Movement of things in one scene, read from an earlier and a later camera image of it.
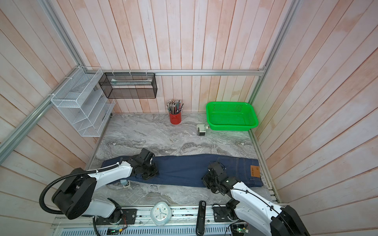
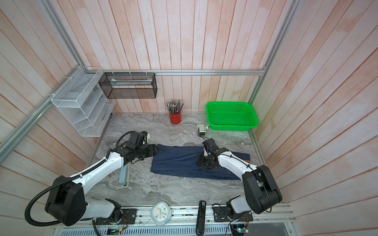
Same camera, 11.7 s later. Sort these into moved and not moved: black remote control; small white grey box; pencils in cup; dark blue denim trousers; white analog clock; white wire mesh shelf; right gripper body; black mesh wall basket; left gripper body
Moved: left gripper body; right gripper body; dark blue denim trousers
Not moved: black remote control; pencils in cup; black mesh wall basket; white wire mesh shelf; white analog clock; small white grey box
